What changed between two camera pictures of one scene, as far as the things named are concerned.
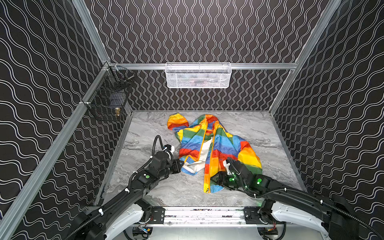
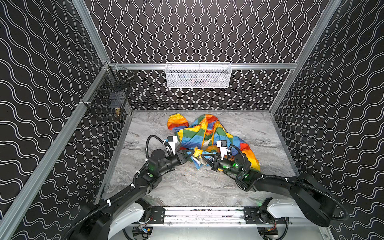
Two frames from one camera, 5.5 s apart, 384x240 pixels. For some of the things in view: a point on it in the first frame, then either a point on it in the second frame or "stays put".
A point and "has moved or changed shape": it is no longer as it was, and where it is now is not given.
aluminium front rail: x=210 y=217 stays put
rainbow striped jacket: x=204 y=142 has moved or changed shape
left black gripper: x=175 y=166 to x=182 y=157
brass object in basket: x=117 y=111 stays put
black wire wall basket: x=108 y=99 stays put
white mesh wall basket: x=198 y=75 stays put
